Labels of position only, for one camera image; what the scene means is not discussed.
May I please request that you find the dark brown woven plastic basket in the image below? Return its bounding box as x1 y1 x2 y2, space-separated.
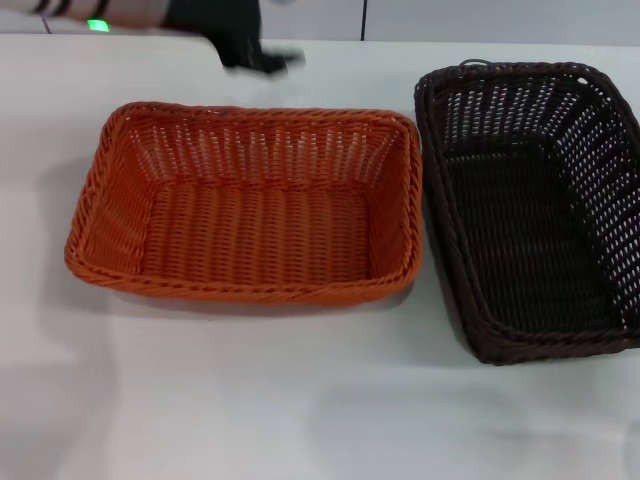
413 58 640 366

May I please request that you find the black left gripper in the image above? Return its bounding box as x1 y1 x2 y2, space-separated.
168 0 307 78

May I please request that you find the orange woven plastic basket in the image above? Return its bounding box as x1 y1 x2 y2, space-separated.
63 101 425 306

